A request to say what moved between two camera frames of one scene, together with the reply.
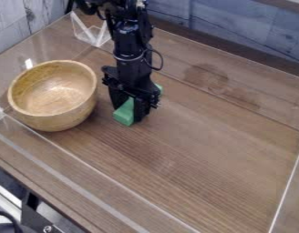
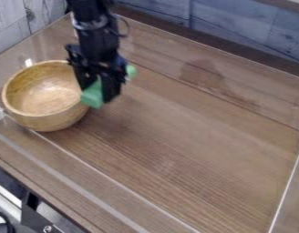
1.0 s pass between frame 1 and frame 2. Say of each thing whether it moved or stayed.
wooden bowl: stayed
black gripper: moved
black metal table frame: stayed
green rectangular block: moved
